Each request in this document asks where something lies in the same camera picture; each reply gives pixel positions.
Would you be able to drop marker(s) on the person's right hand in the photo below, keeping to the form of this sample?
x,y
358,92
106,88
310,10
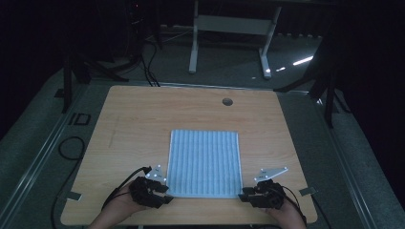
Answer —
x,y
286,213

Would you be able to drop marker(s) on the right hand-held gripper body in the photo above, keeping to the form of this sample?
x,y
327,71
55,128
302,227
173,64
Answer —
x,y
270,192

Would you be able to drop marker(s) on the blue striped towel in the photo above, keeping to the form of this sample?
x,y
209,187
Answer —
x,y
203,163

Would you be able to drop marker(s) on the round grey table grommet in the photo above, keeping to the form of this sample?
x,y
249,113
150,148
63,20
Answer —
x,y
227,102

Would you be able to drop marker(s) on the person's left hand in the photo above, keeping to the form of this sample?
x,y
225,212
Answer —
x,y
122,206

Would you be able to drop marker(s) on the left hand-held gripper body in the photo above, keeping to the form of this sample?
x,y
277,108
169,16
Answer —
x,y
144,192

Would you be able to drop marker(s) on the white metal desk frame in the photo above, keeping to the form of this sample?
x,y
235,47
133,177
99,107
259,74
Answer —
x,y
232,25

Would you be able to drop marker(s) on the black metal stand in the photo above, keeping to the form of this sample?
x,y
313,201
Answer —
x,y
68,82
329,95

